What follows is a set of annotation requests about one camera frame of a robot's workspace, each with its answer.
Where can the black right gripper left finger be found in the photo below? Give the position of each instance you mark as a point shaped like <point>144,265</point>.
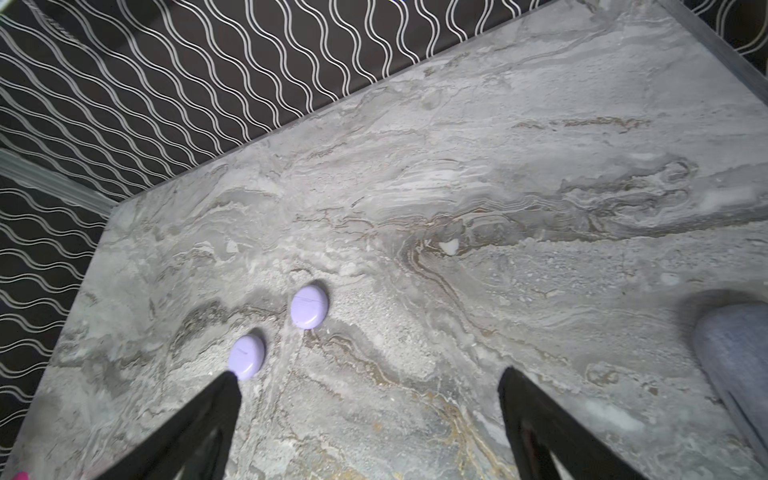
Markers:
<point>193,444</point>

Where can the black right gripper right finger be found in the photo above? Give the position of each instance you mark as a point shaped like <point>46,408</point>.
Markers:
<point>543,435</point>

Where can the purple earbud charging case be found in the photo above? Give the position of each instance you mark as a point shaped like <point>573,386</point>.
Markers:
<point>246,356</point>

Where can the grey purple glasses case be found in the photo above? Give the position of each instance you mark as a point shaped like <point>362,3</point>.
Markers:
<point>731,344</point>

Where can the aluminium corner frame post left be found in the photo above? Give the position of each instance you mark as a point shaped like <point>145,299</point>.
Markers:
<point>31,175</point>

